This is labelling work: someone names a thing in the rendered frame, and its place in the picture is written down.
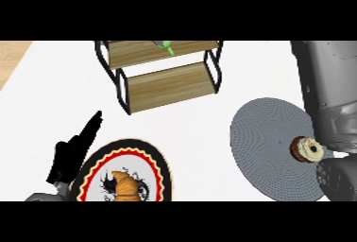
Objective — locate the golden brown croissant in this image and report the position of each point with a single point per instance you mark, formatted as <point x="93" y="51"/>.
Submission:
<point x="126" y="187"/>

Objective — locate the wooden tiered shelf black frame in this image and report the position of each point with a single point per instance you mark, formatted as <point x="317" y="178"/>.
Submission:
<point x="167" y="85"/>

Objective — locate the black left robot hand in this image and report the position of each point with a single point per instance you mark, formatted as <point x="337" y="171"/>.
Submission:
<point x="70" y="157"/>

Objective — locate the green and grey vegetable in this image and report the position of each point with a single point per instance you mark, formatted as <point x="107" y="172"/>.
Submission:
<point x="166" y="47"/>

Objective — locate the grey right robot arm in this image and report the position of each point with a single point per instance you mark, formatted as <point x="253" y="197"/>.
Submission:
<point x="329" y="88"/>

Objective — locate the dark brown eggplant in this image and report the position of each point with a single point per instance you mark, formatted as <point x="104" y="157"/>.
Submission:
<point x="307" y="149"/>

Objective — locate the round plate with black rim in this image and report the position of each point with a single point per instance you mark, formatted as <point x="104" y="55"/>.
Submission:
<point x="95" y="167"/>

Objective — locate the round grey placemat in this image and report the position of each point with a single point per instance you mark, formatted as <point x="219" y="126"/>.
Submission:
<point x="264" y="141"/>

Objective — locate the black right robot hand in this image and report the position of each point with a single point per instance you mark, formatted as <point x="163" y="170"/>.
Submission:
<point x="340" y="181"/>

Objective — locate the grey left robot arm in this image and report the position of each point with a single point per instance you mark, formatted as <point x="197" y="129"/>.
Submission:
<point x="46" y="196"/>

